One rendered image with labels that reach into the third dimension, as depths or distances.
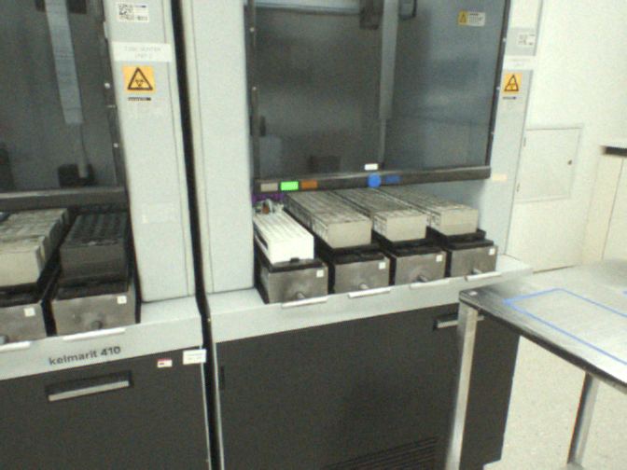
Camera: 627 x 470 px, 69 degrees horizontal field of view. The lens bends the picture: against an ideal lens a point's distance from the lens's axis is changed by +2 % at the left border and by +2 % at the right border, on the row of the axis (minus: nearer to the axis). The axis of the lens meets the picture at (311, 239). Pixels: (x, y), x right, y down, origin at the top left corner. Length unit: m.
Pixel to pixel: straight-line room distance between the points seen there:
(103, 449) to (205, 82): 0.78
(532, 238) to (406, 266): 2.06
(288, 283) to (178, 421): 0.38
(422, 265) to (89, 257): 0.73
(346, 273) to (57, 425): 0.66
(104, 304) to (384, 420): 0.75
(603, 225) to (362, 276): 2.43
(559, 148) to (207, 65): 2.41
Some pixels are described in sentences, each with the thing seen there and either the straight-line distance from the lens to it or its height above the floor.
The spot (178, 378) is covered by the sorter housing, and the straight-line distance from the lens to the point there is 1.04.
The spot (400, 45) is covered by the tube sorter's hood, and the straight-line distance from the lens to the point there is 1.08.
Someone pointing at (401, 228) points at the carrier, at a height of 0.85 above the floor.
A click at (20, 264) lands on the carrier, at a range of 1.02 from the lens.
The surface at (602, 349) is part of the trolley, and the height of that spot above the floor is 0.82.
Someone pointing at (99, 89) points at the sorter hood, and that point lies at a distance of 0.94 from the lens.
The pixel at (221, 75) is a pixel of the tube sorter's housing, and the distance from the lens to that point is 0.96.
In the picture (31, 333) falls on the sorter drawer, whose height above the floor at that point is 0.75.
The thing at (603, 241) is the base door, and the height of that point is 0.30.
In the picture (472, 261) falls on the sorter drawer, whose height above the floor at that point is 0.77.
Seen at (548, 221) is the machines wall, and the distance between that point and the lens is 3.14.
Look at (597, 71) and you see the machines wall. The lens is 3.18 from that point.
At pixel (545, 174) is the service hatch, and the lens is 3.02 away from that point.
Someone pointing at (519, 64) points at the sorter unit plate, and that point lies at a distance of 1.29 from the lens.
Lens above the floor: 1.17
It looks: 18 degrees down
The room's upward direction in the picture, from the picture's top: straight up
